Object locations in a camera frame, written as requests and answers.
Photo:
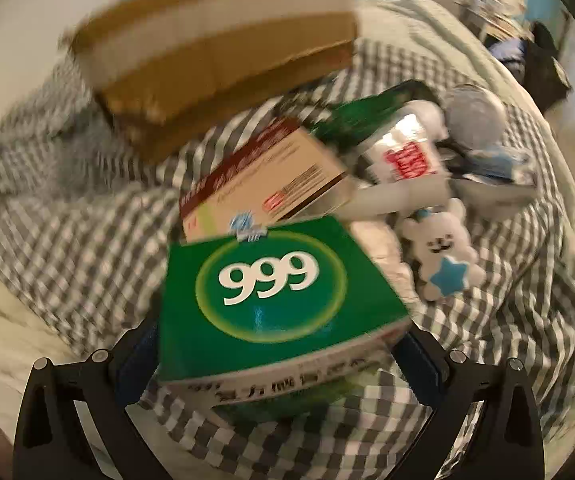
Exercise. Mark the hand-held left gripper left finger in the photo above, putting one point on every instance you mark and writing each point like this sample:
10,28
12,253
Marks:
137,360

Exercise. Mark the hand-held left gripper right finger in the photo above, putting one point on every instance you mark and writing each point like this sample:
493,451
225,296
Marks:
417,360

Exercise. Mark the green medicine box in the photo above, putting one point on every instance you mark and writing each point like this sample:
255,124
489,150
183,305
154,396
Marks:
267,305

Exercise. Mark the brown cardboard box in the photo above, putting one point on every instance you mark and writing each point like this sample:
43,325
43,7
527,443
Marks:
217,45

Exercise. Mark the white bear plush blue star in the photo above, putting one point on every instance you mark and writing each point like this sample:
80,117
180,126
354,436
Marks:
437,250

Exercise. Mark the crumpled white tissue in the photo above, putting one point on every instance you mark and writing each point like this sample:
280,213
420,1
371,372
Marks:
377,245

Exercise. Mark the grey checkered bed sheet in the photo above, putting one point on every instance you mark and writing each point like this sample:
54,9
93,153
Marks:
82,220

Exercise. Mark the white packet with red label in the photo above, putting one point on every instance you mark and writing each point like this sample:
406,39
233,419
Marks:
402,150

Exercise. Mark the red and beige medicine box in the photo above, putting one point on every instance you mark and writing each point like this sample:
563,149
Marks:
267,170

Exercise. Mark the green foil packet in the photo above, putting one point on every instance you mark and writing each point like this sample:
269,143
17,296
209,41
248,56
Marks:
362,115

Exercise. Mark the grey round plush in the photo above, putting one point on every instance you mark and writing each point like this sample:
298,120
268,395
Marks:
475,110

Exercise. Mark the dark clothing pile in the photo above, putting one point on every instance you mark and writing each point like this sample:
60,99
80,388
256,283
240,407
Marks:
550,70

